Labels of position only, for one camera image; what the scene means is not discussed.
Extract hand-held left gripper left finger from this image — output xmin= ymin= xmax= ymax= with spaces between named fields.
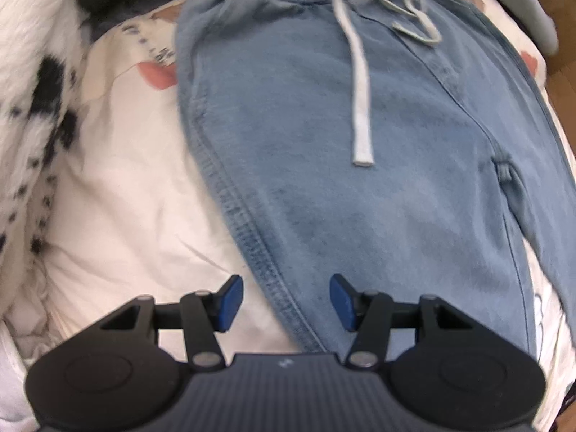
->
xmin=96 ymin=274 xmax=245 ymax=367

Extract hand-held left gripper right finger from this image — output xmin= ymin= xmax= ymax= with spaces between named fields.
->
xmin=329 ymin=274 xmax=469 ymax=367

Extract light blue denim pants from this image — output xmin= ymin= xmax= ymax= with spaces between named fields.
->
xmin=175 ymin=0 xmax=576 ymax=357

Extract cream bear printed bedsheet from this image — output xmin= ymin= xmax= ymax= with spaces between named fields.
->
xmin=0 ymin=0 xmax=576 ymax=432

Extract dark blue fuzzy cloth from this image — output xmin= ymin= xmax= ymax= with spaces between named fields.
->
xmin=89 ymin=0 xmax=181 ymax=45

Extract white fluffy spotted blanket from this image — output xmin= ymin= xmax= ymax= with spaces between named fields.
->
xmin=0 ymin=0 xmax=93 ymax=282

